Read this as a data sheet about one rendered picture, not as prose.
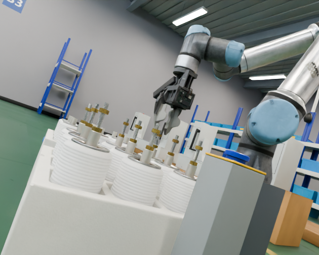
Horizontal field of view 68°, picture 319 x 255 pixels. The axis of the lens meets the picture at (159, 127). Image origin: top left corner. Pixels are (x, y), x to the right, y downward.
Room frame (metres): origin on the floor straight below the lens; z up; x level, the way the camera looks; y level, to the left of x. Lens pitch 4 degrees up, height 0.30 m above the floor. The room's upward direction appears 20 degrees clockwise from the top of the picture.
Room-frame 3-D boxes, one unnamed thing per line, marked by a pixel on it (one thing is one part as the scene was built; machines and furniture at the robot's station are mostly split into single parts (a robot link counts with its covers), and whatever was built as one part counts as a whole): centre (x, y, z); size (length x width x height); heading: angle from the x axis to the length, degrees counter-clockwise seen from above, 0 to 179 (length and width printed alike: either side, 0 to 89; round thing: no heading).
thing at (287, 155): (2.96, -1.01, 0.45); 1.45 x 0.57 x 0.74; 31
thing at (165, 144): (4.71, 0.03, 0.45); 1.61 x 0.57 x 0.74; 31
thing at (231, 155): (0.38, -0.13, 0.32); 0.04 x 0.04 x 0.02
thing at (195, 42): (0.76, -0.02, 0.65); 0.09 x 0.08 x 0.11; 74
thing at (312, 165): (4.54, -3.13, 0.89); 0.50 x 0.38 x 0.21; 121
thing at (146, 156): (0.51, 0.00, 0.26); 0.02 x 0.02 x 0.03
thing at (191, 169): (0.56, -0.10, 0.26); 0.02 x 0.02 x 0.03
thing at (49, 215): (0.62, 0.05, 0.09); 0.39 x 0.39 x 0.18; 24
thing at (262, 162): (0.81, -0.34, 0.35); 0.15 x 0.15 x 0.10
